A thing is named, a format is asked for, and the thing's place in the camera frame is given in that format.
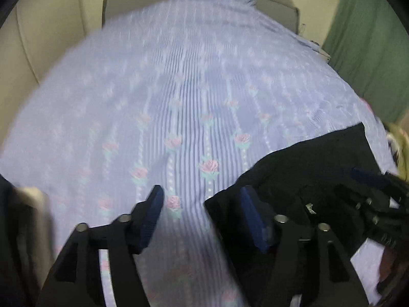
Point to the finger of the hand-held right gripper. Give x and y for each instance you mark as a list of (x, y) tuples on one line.
[(367, 176), (367, 204)]

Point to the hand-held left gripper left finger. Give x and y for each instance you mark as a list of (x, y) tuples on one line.
[(153, 212)]

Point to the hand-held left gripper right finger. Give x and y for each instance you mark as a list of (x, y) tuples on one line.
[(252, 219)]

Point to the black pants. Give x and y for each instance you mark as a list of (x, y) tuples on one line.
[(319, 166)]

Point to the person's right hand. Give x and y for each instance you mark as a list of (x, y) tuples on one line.
[(388, 263)]

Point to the yellow cloth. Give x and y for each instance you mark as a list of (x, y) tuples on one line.
[(397, 147)]

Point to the purple floral striped bed sheet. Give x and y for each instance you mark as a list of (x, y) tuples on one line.
[(159, 86)]

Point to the white nightstand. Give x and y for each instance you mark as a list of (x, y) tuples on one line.
[(325, 55)]

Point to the green curtain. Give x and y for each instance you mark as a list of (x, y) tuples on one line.
[(367, 38)]

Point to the grey padded headboard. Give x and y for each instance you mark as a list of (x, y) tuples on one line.
[(278, 9)]

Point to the cream sliding wardrobe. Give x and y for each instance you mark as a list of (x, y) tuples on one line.
[(48, 38)]

